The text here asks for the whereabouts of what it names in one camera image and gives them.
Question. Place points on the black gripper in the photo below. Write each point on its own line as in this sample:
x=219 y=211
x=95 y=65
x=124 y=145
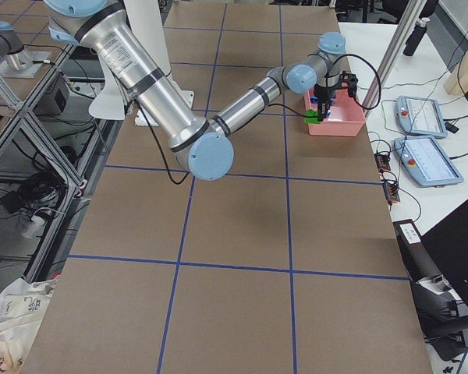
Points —
x=321 y=93

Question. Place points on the green block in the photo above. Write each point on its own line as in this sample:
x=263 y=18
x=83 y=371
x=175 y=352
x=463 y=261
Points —
x=312 y=116

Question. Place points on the long blue block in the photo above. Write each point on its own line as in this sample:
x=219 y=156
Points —
x=322 y=98

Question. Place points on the pink plastic box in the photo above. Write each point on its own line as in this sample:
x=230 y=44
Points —
x=345 y=116

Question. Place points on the black power strip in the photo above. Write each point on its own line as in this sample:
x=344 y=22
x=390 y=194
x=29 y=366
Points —
x=382 y=161
x=391 y=191

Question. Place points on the far teach pendant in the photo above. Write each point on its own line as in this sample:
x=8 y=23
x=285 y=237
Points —
x=419 y=116

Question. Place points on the teach pendant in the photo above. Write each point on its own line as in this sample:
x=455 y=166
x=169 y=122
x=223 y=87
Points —
x=419 y=116
x=426 y=162

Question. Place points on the near teach pendant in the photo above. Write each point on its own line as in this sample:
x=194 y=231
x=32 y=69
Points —
x=426 y=162

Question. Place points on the white paper label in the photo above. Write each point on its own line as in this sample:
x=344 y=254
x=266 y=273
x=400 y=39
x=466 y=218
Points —
x=410 y=233

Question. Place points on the black laptop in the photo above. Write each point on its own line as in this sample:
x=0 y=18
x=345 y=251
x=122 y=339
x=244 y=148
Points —
x=447 y=245

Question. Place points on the printed tote bag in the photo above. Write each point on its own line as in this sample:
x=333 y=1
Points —
x=22 y=309

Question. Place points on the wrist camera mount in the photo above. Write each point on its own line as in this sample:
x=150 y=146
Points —
x=347 y=81

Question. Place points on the aluminium frame post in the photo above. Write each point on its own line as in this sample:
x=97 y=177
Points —
x=412 y=12

